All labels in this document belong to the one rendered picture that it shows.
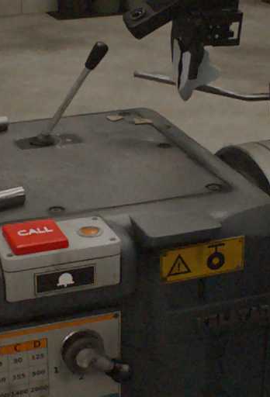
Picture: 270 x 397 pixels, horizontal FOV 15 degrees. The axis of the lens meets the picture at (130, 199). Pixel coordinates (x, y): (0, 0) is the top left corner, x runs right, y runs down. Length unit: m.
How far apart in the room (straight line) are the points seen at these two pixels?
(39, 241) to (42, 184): 0.20
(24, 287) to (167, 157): 0.35
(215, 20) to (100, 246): 0.50
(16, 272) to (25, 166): 0.28
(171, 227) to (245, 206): 0.11
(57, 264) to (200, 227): 0.17
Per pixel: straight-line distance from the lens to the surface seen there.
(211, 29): 1.50
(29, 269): 1.08
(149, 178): 1.28
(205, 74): 1.53
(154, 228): 1.14
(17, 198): 1.19
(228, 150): 1.49
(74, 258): 1.09
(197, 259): 1.18
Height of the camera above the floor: 1.72
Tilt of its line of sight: 23 degrees down
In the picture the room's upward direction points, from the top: straight up
